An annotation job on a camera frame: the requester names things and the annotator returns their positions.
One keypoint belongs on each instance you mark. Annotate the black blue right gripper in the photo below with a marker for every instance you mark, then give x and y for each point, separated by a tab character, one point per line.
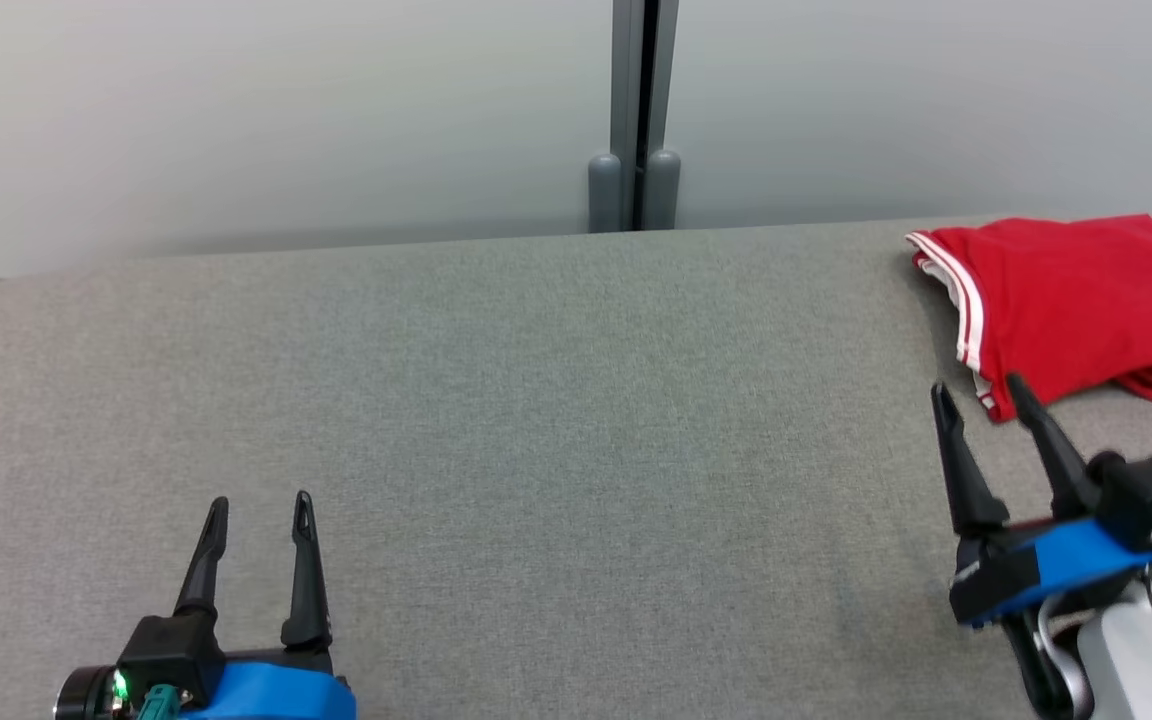
1056	565

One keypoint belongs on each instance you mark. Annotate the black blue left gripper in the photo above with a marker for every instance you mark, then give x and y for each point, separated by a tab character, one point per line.
276	695

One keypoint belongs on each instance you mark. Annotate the red Bulls 23 jersey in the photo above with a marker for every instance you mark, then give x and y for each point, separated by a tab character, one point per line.
1076	300

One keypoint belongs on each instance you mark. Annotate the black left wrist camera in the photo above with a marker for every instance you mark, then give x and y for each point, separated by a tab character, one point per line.
171	645

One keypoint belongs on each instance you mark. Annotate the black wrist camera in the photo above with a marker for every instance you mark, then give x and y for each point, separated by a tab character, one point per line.
171	645
1151	495

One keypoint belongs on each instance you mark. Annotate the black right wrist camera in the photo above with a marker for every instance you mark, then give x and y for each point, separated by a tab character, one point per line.
1151	495

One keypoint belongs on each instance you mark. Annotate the grey metal partition post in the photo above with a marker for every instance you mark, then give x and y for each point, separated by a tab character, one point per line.
634	110

